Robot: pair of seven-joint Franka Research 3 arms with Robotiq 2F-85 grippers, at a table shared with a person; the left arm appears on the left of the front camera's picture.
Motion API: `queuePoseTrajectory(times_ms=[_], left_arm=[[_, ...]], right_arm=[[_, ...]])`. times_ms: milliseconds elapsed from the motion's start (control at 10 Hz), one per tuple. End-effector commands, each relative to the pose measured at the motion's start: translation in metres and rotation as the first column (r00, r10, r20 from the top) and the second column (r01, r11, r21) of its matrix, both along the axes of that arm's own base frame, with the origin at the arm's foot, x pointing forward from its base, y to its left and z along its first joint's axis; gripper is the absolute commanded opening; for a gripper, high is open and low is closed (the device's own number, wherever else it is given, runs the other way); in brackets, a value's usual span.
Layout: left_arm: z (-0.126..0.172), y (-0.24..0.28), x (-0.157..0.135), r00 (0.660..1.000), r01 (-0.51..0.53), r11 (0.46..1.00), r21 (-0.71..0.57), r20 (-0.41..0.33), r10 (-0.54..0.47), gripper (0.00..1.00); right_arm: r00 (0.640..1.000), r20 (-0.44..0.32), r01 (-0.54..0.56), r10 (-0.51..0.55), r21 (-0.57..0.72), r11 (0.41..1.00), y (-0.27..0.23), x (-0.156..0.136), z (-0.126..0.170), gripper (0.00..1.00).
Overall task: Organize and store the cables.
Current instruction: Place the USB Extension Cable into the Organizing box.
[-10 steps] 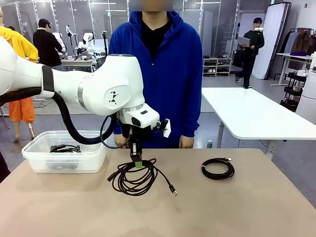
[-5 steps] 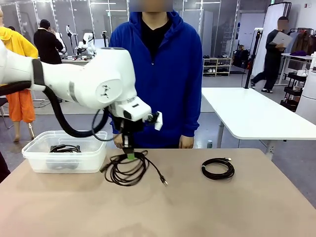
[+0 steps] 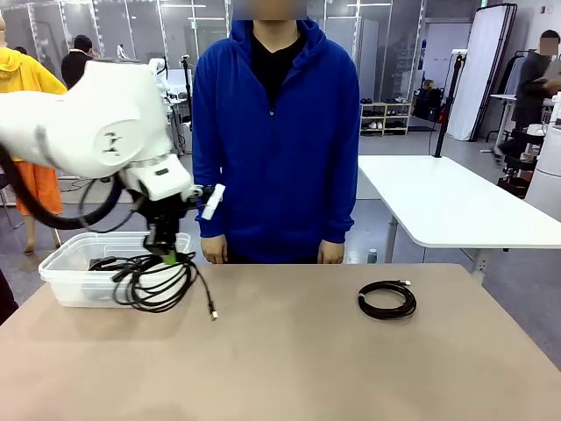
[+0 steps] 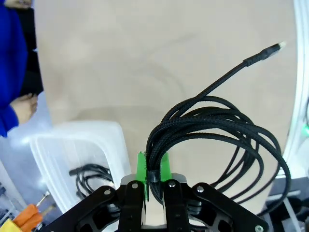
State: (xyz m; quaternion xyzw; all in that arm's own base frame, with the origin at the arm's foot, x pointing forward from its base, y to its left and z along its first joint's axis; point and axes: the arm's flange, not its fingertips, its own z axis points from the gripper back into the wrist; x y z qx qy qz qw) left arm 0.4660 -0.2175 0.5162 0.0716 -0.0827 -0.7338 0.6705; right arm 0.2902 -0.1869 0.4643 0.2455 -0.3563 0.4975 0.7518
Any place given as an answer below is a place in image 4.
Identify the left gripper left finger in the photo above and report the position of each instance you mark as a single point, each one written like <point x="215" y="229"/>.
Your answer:
<point x="130" y="205"/>

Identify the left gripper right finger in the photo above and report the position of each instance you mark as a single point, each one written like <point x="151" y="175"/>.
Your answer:
<point x="176" y="205"/>

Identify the person's right hand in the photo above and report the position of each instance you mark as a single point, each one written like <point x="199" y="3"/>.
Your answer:
<point x="24" y="108"/>

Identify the person's left hand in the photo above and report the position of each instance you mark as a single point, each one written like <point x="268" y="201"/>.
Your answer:
<point x="19" y="3"/>

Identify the clear plastic storage container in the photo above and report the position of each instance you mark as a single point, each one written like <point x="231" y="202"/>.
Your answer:
<point x="72" y="145"/>

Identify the mannequin in yellow hoodie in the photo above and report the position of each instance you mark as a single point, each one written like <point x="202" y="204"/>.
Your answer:
<point x="24" y="217"/>

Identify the person in blue hoodie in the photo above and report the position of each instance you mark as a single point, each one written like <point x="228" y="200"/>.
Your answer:
<point x="9" y="60"/>

